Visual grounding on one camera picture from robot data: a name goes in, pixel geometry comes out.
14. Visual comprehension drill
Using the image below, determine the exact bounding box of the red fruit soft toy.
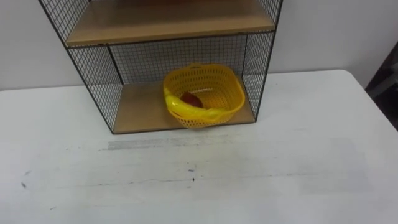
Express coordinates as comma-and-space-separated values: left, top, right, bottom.
180, 91, 205, 109

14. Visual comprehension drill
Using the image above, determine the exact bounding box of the white table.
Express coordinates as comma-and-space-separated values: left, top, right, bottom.
0, 69, 398, 224

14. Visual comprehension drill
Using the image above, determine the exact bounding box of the yellow banana soft toy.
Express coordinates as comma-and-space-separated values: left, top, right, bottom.
164, 88, 229, 121

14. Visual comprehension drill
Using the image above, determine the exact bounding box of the dark chair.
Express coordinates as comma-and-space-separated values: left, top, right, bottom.
364, 42, 398, 131

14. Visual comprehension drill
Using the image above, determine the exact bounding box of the black wire mesh wooden shelf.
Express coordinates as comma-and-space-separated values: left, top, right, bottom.
37, 0, 284, 136

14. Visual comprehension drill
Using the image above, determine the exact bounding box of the yellow plastic perforated basket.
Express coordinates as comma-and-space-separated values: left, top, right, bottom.
162, 63, 246, 129

